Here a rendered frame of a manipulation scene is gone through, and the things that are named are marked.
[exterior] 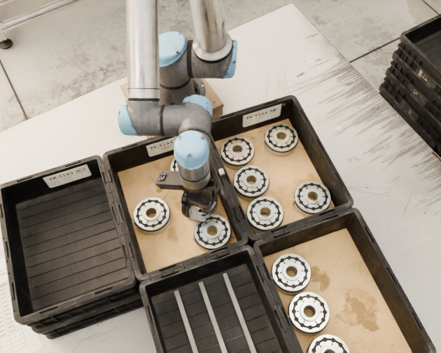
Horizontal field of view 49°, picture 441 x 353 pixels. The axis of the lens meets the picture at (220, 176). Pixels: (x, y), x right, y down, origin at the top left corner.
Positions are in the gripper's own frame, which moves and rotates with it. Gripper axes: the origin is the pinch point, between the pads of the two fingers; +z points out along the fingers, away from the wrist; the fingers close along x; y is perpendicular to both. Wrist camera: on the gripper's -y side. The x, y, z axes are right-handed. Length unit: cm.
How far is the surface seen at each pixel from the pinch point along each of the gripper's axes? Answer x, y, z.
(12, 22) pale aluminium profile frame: 95, -164, 71
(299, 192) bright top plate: 16.1, 26.0, -1.0
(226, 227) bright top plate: -1.8, 10.9, -0.9
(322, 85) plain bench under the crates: 69, 19, 15
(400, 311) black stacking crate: -7, 59, -3
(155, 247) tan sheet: -13.9, -5.5, 2.1
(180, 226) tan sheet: -5.5, -1.8, 2.1
